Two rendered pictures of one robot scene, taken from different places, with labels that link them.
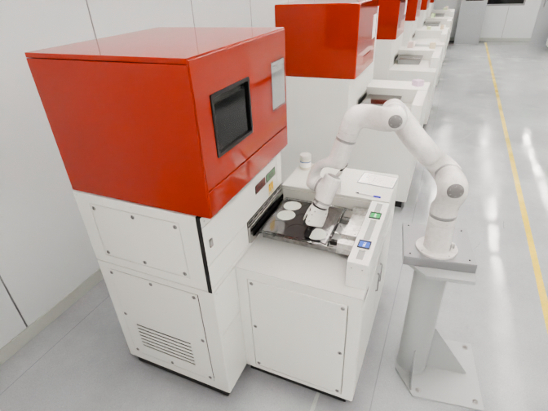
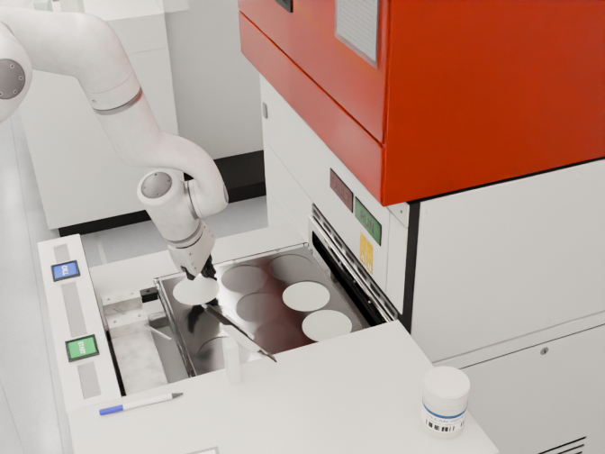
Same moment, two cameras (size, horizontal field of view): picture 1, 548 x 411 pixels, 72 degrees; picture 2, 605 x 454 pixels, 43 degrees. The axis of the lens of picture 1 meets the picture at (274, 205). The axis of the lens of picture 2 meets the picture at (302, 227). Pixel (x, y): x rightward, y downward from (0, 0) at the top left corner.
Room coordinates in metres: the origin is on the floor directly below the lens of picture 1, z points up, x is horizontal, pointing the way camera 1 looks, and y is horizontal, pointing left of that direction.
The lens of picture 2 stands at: (2.66, -0.98, 1.91)
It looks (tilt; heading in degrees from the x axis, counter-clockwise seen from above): 33 degrees down; 135
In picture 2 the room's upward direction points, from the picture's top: 1 degrees counter-clockwise
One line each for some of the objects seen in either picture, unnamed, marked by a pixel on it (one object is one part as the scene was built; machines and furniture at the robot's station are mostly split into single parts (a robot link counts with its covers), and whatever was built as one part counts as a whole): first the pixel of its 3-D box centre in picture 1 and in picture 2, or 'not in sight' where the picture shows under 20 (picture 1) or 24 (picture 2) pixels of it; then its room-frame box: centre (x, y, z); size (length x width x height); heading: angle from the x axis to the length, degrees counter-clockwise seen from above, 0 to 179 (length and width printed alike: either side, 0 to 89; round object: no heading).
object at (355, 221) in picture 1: (352, 232); (137, 358); (1.62, -0.40, 0.87); 0.36 x 0.08 x 0.03; 155
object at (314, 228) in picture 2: (267, 214); (347, 281); (1.79, 0.04, 0.89); 0.44 x 0.02 x 0.10; 155
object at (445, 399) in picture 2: (305, 161); (444, 403); (2.21, -0.21, 1.01); 0.07 x 0.07 x 0.10
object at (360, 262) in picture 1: (369, 240); (79, 336); (1.50, -0.46, 0.89); 0.55 x 0.09 x 0.14; 155
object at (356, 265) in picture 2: (265, 204); (350, 257); (1.79, 0.04, 0.96); 0.44 x 0.01 x 0.02; 155
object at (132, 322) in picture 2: (349, 235); (128, 323); (1.55, -0.37, 0.89); 0.08 x 0.03 x 0.03; 65
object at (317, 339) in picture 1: (324, 283); not in sight; (1.75, -0.29, 0.41); 0.97 x 0.64 x 0.82; 155
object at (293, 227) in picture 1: (303, 219); (259, 308); (1.72, -0.16, 0.90); 0.34 x 0.34 x 0.01; 65
